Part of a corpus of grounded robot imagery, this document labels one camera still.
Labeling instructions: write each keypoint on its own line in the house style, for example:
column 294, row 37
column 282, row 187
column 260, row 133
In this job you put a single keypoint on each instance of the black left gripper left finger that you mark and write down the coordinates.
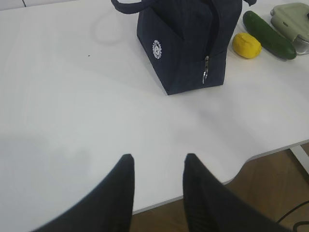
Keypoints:
column 107, row 208

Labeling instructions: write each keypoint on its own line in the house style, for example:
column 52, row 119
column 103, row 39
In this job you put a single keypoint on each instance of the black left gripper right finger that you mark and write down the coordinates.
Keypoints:
column 211, row 207

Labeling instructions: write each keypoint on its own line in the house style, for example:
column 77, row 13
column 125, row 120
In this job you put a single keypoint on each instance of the white table leg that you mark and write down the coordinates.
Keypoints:
column 302, row 158

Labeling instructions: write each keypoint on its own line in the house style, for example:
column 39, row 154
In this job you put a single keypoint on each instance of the green lidded glass container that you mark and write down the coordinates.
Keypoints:
column 292, row 21

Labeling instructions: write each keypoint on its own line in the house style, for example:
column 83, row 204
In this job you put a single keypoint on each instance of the yellow lemon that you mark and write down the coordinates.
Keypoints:
column 246, row 45

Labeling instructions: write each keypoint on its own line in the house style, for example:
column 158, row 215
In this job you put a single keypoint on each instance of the dark navy lunch bag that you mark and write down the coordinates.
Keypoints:
column 186, row 41

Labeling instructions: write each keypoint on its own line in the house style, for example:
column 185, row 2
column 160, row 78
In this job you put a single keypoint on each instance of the green cucumber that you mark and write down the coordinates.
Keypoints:
column 268, row 37

